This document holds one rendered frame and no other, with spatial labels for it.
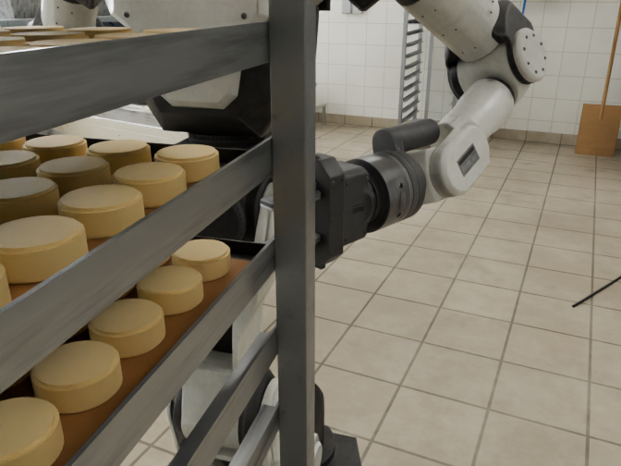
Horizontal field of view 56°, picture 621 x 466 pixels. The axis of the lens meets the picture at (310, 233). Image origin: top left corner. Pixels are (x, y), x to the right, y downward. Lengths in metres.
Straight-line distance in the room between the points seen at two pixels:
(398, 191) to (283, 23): 0.27
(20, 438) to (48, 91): 0.17
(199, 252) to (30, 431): 0.22
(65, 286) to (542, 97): 5.54
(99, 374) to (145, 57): 0.18
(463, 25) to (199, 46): 0.56
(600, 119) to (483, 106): 4.63
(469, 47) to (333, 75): 5.29
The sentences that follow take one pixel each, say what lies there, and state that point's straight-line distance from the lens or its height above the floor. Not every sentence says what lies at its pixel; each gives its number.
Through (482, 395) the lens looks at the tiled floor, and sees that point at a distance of 2.13.
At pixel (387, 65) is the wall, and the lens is 5.96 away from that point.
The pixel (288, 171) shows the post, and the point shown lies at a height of 1.13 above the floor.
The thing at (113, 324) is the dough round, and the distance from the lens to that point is 0.41.
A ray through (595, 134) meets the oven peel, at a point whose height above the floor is 0.17.
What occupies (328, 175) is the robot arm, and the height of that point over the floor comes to 1.10.
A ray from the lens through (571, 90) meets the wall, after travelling 5.70.
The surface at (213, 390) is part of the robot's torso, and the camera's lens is 0.98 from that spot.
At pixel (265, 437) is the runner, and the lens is 0.58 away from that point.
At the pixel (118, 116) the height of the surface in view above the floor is 0.86.
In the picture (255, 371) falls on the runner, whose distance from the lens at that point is 0.52.
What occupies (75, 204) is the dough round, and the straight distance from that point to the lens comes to 0.37.
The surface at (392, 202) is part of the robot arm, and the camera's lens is 0.65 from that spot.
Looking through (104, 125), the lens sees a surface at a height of 0.82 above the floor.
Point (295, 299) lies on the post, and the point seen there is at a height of 1.01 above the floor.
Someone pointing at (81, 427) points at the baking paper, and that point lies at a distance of 0.36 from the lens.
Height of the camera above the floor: 1.27
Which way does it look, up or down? 22 degrees down
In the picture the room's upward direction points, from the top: straight up
